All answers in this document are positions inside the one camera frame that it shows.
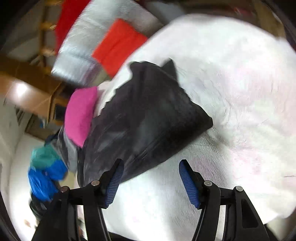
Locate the wooden pillar cabinet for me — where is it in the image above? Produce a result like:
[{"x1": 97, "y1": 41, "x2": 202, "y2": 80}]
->
[{"x1": 1, "y1": 55, "x2": 74, "y2": 140}]

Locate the white bed cover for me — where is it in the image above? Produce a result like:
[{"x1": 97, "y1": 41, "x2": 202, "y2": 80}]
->
[{"x1": 100, "y1": 14, "x2": 295, "y2": 240}]

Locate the black quilted jacket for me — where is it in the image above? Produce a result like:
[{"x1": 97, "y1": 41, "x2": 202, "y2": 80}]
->
[{"x1": 77, "y1": 60, "x2": 213, "y2": 187}]

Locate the teal shirt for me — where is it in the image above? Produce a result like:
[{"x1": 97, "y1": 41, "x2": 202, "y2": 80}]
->
[{"x1": 30, "y1": 144, "x2": 60, "y2": 170}]

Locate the grey garment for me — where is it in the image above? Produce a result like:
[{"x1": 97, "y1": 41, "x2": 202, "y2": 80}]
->
[{"x1": 50, "y1": 126, "x2": 80, "y2": 173}]

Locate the blue jacket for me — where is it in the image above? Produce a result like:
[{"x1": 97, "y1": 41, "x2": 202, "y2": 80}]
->
[{"x1": 28, "y1": 160, "x2": 68, "y2": 201}]

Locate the pink pillow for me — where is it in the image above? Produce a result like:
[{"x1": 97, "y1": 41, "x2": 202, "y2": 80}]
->
[{"x1": 64, "y1": 86, "x2": 98, "y2": 148}]

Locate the wooden stair railing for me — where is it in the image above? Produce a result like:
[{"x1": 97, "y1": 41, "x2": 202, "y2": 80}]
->
[{"x1": 37, "y1": 1, "x2": 64, "y2": 75}]

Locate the red-orange pillow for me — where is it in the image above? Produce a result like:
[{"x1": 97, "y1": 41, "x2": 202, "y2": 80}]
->
[{"x1": 92, "y1": 19, "x2": 147, "y2": 77}]

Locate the silver foil insulation panel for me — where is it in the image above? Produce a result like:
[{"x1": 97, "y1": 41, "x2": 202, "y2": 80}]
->
[{"x1": 51, "y1": 1, "x2": 163, "y2": 86}]

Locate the red blanket on panel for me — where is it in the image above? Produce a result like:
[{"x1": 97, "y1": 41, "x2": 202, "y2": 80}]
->
[{"x1": 55, "y1": 0, "x2": 90, "y2": 52}]

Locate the black jacket on sofa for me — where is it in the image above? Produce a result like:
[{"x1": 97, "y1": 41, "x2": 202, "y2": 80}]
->
[{"x1": 29, "y1": 194, "x2": 51, "y2": 221}]

